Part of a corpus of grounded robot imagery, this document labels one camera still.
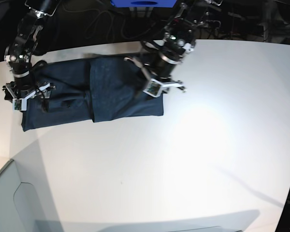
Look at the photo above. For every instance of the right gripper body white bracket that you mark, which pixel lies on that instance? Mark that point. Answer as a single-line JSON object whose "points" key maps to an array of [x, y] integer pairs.
{"points": [[27, 86]]}

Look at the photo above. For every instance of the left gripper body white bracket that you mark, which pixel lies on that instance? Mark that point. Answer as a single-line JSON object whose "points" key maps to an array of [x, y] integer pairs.
{"points": [[160, 69]]}

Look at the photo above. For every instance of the dark blue T-shirt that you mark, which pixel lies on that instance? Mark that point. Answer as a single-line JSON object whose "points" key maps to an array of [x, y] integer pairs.
{"points": [[98, 89]]}

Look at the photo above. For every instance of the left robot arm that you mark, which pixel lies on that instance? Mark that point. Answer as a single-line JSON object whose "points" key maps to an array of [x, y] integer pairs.
{"points": [[179, 40]]}

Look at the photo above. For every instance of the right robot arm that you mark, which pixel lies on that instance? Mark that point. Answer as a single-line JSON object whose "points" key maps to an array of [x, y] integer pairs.
{"points": [[28, 35]]}

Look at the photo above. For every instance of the blue box with oval hole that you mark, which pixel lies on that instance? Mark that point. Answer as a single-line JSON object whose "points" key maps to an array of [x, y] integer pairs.
{"points": [[143, 3]]}

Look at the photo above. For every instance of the power strip with red light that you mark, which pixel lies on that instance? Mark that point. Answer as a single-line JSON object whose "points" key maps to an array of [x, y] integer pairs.
{"points": [[194, 23]]}

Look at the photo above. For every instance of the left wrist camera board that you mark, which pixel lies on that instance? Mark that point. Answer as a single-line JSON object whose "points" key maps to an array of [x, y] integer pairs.
{"points": [[153, 88]]}

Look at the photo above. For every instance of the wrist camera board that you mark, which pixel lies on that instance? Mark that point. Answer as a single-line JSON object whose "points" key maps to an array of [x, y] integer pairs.
{"points": [[153, 88], [19, 104]]}

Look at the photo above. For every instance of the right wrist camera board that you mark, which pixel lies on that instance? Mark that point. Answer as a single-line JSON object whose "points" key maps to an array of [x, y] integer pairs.
{"points": [[19, 104]]}

